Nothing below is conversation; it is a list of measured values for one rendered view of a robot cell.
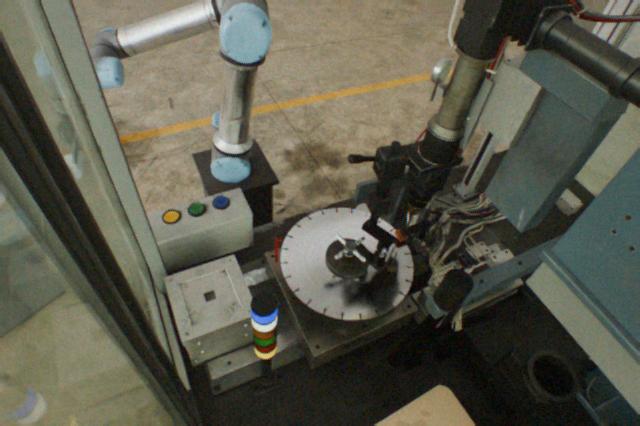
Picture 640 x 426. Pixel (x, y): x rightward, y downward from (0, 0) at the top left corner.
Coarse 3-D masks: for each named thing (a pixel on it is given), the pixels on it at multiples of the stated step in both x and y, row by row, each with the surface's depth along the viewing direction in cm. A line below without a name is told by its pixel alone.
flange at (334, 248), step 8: (336, 240) 102; (352, 240) 103; (328, 248) 100; (336, 248) 100; (360, 248) 101; (328, 256) 99; (344, 256) 97; (368, 256) 100; (328, 264) 98; (336, 264) 97; (344, 264) 97; (352, 264) 98; (360, 264) 98; (368, 264) 98; (336, 272) 96; (344, 272) 96; (352, 272) 96; (360, 272) 97
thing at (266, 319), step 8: (256, 296) 68; (264, 296) 68; (272, 296) 68; (256, 304) 67; (264, 304) 67; (272, 304) 67; (256, 312) 66; (264, 312) 66; (272, 312) 66; (256, 320) 68; (264, 320) 67; (272, 320) 68
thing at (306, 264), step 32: (320, 224) 106; (352, 224) 107; (384, 224) 108; (288, 256) 99; (320, 256) 100; (384, 256) 101; (320, 288) 94; (352, 288) 95; (384, 288) 95; (352, 320) 89
